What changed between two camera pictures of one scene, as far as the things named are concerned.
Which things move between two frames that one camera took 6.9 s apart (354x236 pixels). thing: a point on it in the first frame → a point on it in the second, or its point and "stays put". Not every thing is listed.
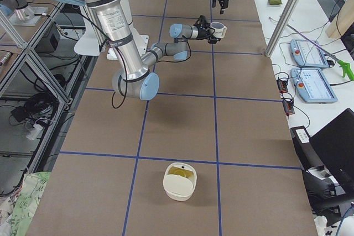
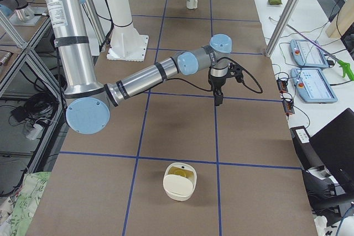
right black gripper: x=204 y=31 → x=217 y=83
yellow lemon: x=186 y=173 stays put
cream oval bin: x=177 y=187 stays put
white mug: x=220 y=29 → x=191 y=1
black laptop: x=334 y=143 stays put
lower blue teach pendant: x=312 y=85 stays put
